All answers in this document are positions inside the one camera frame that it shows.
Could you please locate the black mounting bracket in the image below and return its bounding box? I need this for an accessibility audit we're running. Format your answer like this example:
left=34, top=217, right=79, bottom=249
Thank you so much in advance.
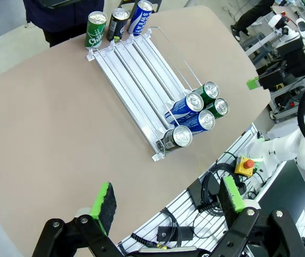
left=157, top=225, right=194, bottom=242

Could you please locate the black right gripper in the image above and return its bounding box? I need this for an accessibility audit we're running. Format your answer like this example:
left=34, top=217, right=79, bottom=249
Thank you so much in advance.
left=246, top=37, right=305, bottom=90

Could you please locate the black Pepsi can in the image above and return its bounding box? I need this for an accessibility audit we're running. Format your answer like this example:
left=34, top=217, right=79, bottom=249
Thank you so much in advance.
left=161, top=125, right=193, bottom=152
left=106, top=7, right=131, bottom=41

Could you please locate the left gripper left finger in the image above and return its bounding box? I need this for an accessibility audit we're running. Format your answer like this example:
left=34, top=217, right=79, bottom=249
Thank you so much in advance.
left=32, top=183, right=121, bottom=257

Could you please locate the black power adapter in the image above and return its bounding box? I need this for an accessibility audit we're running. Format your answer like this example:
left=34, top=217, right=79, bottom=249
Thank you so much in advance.
left=186, top=178, right=206, bottom=209

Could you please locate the thin black cable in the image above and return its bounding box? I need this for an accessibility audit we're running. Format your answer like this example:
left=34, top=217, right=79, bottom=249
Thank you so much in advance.
left=131, top=207, right=223, bottom=251

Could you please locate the green Chilsung cider can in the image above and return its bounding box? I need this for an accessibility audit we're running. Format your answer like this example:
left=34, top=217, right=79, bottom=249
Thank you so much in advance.
left=191, top=81, right=220, bottom=104
left=85, top=11, right=108, bottom=50
left=204, top=97, right=230, bottom=119

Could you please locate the bystander in black trousers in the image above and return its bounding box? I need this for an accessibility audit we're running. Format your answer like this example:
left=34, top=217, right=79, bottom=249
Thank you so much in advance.
left=230, top=0, right=275, bottom=42

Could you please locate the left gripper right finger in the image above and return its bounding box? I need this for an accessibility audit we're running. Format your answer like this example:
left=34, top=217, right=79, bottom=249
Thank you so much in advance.
left=213, top=176, right=305, bottom=257

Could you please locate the blue Pocari Sweat can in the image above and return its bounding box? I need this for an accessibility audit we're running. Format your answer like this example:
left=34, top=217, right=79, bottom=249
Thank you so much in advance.
left=170, top=109, right=216, bottom=136
left=127, top=0, right=154, bottom=37
left=164, top=92, right=205, bottom=125

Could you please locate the coiled black cable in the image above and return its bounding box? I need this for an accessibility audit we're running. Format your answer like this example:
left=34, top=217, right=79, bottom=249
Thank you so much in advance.
left=200, top=160, right=247, bottom=216

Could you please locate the black plastic tray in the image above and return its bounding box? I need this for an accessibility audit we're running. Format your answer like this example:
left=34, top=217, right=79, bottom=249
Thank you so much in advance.
left=39, top=0, right=81, bottom=10

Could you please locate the yellow emergency stop button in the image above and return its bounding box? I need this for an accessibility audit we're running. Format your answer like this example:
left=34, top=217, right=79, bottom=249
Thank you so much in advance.
left=234, top=156, right=255, bottom=177

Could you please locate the person in purple jacket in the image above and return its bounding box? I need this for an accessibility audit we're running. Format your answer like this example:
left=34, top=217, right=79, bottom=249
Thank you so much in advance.
left=22, top=0, right=105, bottom=48

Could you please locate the white wire can dispenser rack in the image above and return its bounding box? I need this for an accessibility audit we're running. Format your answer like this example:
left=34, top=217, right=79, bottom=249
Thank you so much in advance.
left=85, top=26, right=204, bottom=162

